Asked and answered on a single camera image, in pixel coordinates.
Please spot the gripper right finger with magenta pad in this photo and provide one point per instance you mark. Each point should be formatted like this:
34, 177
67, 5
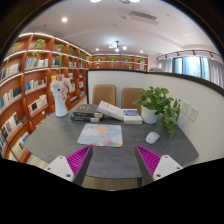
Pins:
153, 166

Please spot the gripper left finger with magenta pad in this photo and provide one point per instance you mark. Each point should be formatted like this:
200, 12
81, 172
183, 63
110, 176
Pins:
73, 167

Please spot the white computer mouse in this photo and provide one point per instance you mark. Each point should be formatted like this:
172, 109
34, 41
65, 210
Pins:
152, 137

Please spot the colourful map mouse pad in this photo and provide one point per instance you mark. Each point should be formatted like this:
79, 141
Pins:
103, 135

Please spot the dark book bottom of stack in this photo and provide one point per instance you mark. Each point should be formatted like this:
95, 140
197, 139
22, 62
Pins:
86, 119

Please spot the dark book of stack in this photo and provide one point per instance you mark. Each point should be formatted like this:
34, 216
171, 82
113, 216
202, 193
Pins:
87, 110
86, 119

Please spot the white blue flat book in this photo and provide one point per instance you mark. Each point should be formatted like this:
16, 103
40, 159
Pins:
131, 116

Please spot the dark book top of stack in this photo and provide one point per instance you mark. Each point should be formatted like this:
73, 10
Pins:
87, 110

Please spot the green potted plant white pot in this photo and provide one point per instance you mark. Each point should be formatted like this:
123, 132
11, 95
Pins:
156, 100

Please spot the white leaning book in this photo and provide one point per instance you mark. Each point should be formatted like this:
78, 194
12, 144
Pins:
110, 110

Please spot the right tan chair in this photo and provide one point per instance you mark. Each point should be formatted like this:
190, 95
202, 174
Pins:
128, 96

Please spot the tan chair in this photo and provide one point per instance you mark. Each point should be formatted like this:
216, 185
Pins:
104, 92
128, 96

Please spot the left tan chair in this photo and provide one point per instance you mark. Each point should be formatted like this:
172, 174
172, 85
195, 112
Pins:
104, 92

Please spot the white vase with pink flowers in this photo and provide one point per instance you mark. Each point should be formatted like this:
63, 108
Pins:
59, 89

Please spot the orange wooden bookshelf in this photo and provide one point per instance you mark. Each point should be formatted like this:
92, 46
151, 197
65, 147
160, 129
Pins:
33, 62

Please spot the ceiling pendant lamp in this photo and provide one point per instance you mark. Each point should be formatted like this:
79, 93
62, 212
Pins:
117, 47

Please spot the right white wall socket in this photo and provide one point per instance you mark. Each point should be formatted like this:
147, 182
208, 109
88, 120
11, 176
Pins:
192, 113

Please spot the white wall socket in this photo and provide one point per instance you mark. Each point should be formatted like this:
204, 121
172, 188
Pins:
192, 113
184, 107

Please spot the left white wall socket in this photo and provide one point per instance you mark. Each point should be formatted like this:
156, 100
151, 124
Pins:
184, 107

